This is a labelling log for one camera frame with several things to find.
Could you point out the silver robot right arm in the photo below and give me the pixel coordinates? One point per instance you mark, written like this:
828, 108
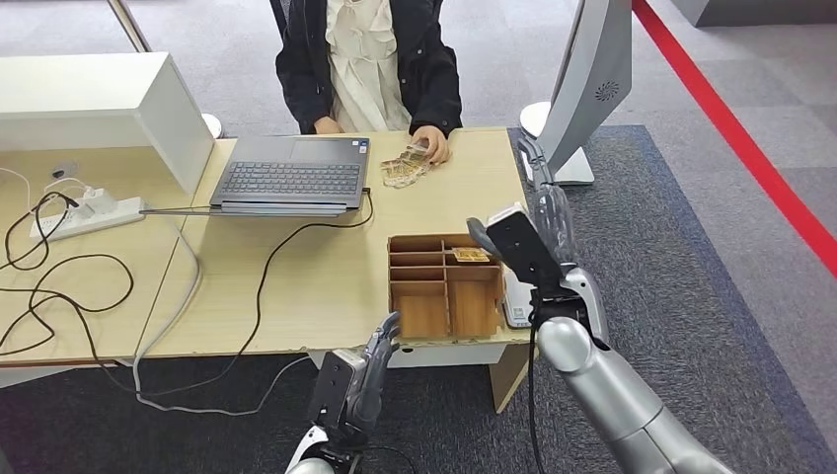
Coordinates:
608, 405

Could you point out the dark grey laptop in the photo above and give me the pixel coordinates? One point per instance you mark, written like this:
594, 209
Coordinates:
291, 176

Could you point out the white plug-in charger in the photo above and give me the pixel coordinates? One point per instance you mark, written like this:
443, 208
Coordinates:
91, 199

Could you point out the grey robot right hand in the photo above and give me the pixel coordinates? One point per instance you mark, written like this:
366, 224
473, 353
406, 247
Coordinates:
559, 226

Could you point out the dark blue carpet mat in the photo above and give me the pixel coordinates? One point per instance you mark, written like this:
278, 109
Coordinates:
654, 229

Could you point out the white round base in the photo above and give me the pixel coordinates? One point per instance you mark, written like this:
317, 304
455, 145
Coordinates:
212, 125

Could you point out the person's left hand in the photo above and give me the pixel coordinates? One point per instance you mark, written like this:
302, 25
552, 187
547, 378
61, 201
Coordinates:
435, 144

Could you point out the white card reader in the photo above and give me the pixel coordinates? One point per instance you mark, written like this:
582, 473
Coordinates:
516, 307

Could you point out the person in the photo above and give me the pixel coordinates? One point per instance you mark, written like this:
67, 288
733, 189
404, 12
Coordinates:
431, 78

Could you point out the silver kiosk stand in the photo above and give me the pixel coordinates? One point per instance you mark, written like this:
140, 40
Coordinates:
592, 59

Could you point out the grey metal pole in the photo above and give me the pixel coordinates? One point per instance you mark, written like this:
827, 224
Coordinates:
129, 25

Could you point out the person's right hand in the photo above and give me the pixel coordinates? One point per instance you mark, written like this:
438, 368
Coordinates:
327, 125

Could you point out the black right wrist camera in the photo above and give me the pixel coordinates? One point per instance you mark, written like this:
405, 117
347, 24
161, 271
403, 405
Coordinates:
520, 248

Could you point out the white power strip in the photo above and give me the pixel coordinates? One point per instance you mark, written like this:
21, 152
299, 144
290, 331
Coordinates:
85, 219

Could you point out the grey flat laptop stand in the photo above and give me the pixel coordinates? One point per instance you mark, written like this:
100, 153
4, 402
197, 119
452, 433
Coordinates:
281, 211

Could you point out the white desk riser box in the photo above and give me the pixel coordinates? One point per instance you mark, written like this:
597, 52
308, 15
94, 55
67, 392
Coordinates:
85, 98

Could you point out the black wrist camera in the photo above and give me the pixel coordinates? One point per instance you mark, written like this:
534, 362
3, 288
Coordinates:
333, 389
520, 248

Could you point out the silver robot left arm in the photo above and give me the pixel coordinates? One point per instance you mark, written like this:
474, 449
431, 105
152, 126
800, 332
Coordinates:
310, 461

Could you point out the red barrier band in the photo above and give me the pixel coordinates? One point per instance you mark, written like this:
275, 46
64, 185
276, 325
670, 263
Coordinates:
732, 134

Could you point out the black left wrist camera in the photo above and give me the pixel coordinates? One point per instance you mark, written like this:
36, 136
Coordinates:
333, 389

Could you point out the wooden compartment organizer box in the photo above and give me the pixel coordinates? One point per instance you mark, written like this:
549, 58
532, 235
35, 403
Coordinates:
422, 314

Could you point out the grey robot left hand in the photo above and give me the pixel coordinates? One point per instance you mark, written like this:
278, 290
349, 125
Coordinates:
374, 379

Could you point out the grey low platform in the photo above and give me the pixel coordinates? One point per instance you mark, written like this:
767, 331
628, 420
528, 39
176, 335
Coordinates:
752, 10

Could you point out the light wooden desk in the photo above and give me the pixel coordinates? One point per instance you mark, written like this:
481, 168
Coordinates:
327, 281
78, 307

